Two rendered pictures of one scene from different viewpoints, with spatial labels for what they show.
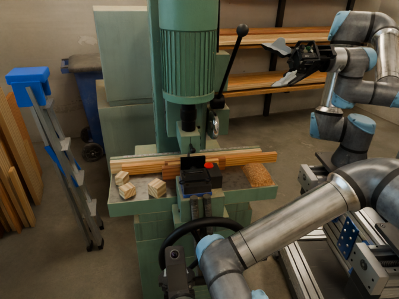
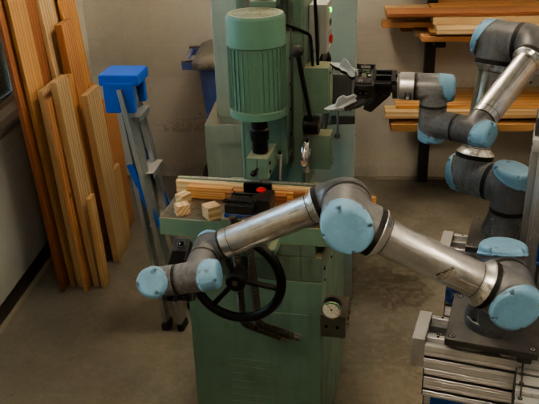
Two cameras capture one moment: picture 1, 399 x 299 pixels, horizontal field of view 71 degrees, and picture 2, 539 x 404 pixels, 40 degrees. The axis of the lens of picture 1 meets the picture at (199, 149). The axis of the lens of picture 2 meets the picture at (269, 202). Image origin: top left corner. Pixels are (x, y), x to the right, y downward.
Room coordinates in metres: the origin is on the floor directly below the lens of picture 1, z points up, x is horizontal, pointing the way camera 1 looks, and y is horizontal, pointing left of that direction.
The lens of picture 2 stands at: (-1.02, -0.88, 1.91)
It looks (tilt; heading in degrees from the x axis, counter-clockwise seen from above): 25 degrees down; 25
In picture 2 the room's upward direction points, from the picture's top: 2 degrees counter-clockwise
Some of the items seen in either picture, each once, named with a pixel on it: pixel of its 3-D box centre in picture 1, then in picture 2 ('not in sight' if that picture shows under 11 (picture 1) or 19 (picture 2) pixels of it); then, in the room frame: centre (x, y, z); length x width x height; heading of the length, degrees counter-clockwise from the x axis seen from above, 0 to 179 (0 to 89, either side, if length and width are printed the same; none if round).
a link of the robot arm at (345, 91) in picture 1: (351, 91); (436, 123); (0.92, -0.50, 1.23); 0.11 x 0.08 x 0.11; 70
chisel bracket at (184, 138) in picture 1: (187, 137); (262, 163); (0.95, 0.04, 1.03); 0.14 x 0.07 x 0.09; 11
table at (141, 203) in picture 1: (194, 191); (256, 224); (0.82, 0.02, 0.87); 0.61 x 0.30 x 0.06; 101
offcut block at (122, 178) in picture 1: (122, 178); (183, 198); (0.83, 0.28, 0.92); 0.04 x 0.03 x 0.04; 164
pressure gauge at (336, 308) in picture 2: not in sight; (332, 309); (0.77, -0.26, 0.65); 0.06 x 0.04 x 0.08; 101
